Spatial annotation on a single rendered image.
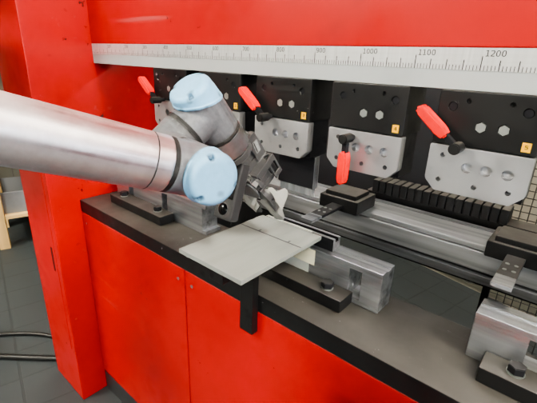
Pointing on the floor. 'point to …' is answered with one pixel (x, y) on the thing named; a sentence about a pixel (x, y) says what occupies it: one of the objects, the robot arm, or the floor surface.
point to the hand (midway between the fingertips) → (268, 214)
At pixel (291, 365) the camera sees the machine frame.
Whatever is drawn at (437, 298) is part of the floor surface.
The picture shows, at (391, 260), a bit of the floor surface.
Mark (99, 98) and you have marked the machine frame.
